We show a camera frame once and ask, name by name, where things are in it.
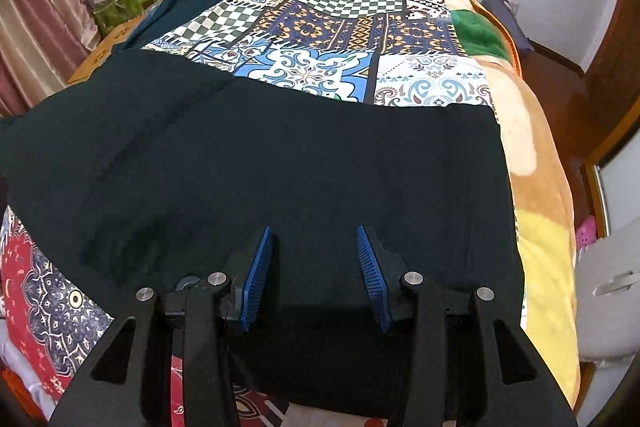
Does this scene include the patchwork patterned bedspread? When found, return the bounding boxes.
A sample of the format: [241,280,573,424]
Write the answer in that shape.
[2,0,492,399]

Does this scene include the folded dark teal garment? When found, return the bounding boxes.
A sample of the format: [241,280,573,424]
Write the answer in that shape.
[113,0,224,53]

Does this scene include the green floral storage box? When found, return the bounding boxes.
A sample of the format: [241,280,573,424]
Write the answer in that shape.
[91,0,158,38]

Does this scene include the black pants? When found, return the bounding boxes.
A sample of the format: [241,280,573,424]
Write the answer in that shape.
[1,50,524,416]

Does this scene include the grey bag on floor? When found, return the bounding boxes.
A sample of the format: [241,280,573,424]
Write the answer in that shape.
[480,0,535,55]

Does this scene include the striped red curtain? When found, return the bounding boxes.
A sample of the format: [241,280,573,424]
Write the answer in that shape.
[1,0,100,116]

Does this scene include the orange yellow fleece blanket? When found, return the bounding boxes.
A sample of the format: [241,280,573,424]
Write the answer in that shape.
[445,0,580,404]

